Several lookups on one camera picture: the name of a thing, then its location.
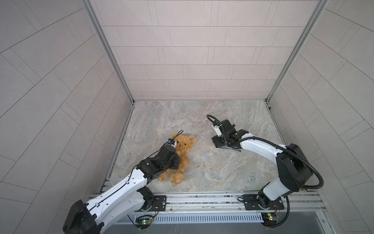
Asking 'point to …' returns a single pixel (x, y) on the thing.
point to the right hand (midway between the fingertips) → (215, 139)
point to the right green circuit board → (270, 219)
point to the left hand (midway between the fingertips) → (181, 157)
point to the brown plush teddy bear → (183, 144)
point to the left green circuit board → (143, 222)
